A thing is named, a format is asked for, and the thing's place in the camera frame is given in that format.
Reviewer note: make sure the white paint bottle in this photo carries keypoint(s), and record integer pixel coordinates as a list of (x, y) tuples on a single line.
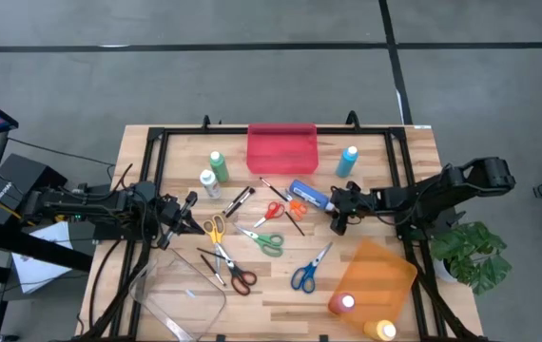
[(211, 186)]

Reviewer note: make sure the red paint bottle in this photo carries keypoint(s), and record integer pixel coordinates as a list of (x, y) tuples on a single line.
[(340, 304)]

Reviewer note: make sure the long thin black paintbrush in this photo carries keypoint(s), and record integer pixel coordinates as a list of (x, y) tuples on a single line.
[(273, 189)]

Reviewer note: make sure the thick black paintbrush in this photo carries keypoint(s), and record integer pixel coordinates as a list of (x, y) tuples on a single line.
[(241, 203), (235, 200)]

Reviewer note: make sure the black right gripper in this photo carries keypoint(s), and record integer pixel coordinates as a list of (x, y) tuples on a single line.
[(356, 199)]

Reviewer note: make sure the black equipment box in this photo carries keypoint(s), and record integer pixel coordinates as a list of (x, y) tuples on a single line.
[(24, 176)]

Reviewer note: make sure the yellow paint bottle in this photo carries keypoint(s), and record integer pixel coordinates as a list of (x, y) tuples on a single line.
[(375, 330)]

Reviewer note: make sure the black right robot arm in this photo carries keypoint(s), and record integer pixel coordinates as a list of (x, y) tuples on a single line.
[(442, 190)]

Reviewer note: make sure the black metal table frame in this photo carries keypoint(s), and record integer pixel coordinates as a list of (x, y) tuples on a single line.
[(154, 157)]

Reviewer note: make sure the white paper sheet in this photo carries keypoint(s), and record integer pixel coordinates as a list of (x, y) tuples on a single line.
[(38, 266)]

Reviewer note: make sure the blue paint bottle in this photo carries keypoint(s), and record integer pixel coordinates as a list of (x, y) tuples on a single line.
[(306, 192)]

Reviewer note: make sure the white plant pot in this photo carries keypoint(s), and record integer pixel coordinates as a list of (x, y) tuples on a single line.
[(442, 273)]

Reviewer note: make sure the black metal stand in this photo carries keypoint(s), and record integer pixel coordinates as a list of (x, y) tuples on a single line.
[(38, 247)]

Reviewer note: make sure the orange translucent plastic bin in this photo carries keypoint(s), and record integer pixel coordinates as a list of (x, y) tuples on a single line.
[(380, 280)]

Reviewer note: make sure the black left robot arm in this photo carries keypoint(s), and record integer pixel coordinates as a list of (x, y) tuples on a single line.
[(90, 209)]

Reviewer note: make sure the black and red scissors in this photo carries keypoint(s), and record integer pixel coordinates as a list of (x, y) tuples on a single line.
[(235, 271)]

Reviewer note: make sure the orange scissors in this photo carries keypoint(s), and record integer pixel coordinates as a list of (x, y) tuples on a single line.
[(295, 205)]

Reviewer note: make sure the clear plastic bin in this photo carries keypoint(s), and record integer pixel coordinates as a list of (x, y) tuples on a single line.
[(180, 304)]

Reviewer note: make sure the yellow scissors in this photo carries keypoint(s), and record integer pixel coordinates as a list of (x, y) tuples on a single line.
[(217, 240)]

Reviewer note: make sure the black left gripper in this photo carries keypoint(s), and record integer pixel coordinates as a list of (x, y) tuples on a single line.
[(171, 211)]

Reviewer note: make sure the green potted plant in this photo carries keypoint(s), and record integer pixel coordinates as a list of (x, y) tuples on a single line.
[(470, 247)]

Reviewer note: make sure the blue scissors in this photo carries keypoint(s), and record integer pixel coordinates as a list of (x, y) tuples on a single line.
[(313, 267)]

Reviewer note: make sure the green paint bottle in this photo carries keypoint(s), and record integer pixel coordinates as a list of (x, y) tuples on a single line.
[(219, 168)]

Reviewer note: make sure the green scissors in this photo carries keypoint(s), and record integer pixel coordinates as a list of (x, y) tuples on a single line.
[(254, 235)]

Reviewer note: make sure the pink translucent plastic bin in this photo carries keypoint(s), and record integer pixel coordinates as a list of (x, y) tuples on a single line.
[(280, 152)]

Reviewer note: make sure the teal paint bottle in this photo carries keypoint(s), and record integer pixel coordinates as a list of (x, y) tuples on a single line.
[(346, 164)]

